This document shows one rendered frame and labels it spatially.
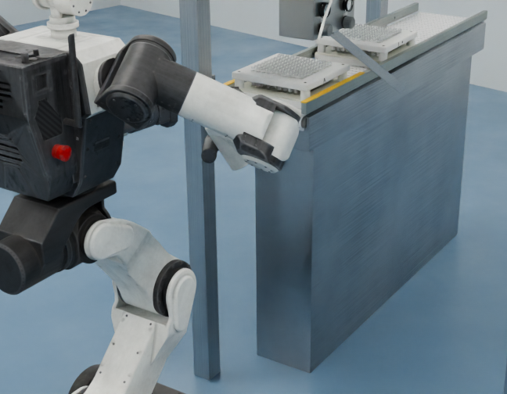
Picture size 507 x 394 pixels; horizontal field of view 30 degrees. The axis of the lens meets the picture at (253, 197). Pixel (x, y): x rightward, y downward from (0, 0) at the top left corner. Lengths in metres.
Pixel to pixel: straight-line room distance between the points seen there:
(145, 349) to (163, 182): 2.20
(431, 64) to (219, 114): 1.57
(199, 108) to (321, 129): 0.89
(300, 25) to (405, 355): 1.21
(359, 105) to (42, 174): 1.22
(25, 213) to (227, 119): 0.48
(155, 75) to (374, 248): 1.61
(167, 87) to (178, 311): 0.72
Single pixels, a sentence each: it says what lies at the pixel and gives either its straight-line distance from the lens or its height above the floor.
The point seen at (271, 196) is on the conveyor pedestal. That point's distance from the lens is 2.85.
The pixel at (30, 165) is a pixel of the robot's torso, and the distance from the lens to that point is 1.89.
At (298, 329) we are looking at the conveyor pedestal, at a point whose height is 0.15.
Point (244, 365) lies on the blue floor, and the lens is 3.09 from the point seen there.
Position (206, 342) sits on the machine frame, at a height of 0.14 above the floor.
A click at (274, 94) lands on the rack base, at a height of 0.91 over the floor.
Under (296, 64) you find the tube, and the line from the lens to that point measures 2.74.
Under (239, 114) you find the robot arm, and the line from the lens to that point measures 1.80.
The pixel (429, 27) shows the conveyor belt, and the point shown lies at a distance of 3.56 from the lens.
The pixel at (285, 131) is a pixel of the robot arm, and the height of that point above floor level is 1.08.
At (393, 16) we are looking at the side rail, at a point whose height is 0.91.
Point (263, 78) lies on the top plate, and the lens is 2.64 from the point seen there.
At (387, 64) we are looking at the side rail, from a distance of 2.95.
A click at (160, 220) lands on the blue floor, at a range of 4.10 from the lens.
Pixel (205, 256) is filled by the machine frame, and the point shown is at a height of 0.43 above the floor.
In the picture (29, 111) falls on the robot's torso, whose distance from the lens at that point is 1.81.
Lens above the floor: 1.69
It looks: 23 degrees down
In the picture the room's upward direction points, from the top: 1 degrees counter-clockwise
